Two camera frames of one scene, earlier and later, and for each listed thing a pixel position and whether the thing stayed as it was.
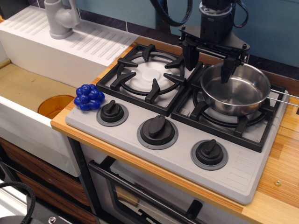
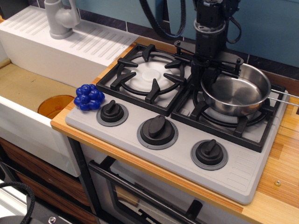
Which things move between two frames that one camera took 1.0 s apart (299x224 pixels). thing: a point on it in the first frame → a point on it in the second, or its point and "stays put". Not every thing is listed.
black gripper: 234,47 → 225,63
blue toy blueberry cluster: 88,97 stays put
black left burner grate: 151,77 stays put
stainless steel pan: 248,88 stays put
